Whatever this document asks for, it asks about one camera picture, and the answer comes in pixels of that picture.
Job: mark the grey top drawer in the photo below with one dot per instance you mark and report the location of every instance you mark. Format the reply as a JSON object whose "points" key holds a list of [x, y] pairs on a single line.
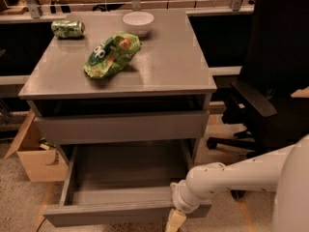
{"points": [[123, 127]]}

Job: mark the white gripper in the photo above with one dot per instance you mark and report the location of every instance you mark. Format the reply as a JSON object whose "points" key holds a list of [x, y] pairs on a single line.
{"points": [[181, 199]]}

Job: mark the cardboard box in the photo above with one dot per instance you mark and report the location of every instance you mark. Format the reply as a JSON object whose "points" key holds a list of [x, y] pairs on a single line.
{"points": [[41, 162]]}

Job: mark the green soda can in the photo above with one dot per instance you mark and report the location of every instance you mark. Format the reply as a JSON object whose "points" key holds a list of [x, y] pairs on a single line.
{"points": [[66, 29]]}

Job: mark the grey drawer cabinet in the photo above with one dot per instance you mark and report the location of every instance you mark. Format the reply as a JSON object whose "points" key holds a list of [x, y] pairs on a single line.
{"points": [[168, 74]]}

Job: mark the green chip bag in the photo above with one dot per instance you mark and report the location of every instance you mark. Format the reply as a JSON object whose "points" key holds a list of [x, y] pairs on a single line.
{"points": [[112, 56]]}

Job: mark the grey metal shelf rail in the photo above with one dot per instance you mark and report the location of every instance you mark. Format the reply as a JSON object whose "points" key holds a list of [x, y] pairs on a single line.
{"points": [[26, 11]]}

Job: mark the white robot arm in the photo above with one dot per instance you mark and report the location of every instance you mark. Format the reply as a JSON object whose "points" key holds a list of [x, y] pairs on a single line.
{"points": [[284, 171]]}

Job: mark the black office chair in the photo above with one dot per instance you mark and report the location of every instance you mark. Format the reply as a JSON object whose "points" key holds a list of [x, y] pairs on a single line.
{"points": [[276, 64]]}

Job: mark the white bowl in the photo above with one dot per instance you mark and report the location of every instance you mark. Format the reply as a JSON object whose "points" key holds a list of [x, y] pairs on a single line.
{"points": [[138, 23]]}

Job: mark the grey drawer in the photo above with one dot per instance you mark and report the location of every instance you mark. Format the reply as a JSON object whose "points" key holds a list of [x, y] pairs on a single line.
{"points": [[120, 182], [123, 127]]}

